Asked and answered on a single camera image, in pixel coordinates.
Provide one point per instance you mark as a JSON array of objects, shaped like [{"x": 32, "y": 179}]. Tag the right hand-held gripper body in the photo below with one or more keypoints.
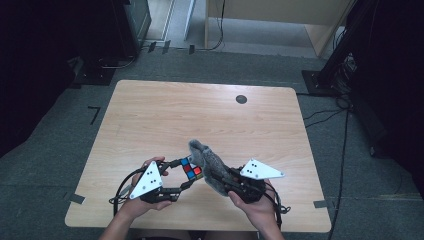
[{"x": 258, "y": 170}]

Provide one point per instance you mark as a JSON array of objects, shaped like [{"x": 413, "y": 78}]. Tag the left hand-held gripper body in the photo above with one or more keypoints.
[{"x": 148, "y": 181}]

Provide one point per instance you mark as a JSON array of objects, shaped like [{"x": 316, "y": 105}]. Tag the colourful puzzle cube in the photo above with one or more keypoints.
[{"x": 191, "y": 170}]

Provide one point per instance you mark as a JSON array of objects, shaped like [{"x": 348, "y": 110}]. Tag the grey fluffy cloth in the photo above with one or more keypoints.
[{"x": 210, "y": 160}]

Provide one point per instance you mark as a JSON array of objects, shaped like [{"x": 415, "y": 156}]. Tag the person's left hand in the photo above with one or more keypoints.
[{"x": 140, "y": 208}]

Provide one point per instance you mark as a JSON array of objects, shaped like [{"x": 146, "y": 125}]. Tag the person's right hand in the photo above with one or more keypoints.
[{"x": 261, "y": 213}]

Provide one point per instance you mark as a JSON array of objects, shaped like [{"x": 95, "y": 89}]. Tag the grey tape strip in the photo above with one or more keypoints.
[
  {"x": 320, "y": 204},
  {"x": 76, "y": 198}
]

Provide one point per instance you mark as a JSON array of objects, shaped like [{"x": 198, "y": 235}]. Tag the round dark table grommet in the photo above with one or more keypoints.
[{"x": 241, "y": 99}]

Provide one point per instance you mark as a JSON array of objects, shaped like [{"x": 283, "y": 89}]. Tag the black metal stand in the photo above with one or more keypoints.
[{"x": 316, "y": 83}]

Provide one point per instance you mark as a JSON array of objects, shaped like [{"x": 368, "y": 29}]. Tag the black tape piece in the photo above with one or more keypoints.
[
  {"x": 191, "y": 49},
  {"x": 152, "y": 46},
  {"x": 166, "y": 47}
]

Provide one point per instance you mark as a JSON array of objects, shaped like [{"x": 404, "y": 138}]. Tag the black stand base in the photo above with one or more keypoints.
[{"x": 96, "y": 76}]

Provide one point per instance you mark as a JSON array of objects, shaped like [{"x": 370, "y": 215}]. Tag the dark cabinet with teal glass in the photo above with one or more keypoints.
[{"x": 133, "y": 20}]

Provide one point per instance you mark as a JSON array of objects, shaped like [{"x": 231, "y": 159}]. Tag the black curtain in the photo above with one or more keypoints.
[
  {"x": 26, "y": 66},
  {"x": 393, "y": 83}
]

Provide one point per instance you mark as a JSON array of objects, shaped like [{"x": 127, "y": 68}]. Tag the light wooden desk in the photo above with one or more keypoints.
[{"x": 266, "y": 8}]

